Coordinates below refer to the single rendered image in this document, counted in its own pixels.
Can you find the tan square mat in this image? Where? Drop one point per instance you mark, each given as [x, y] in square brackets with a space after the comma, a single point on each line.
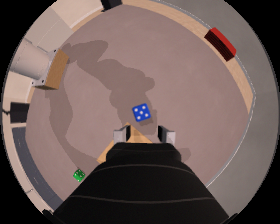
[136, 137]

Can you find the green die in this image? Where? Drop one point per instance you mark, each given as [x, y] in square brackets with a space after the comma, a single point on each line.
[79, 175]

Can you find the blue die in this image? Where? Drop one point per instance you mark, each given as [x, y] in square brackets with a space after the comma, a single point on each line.
[141, 112]

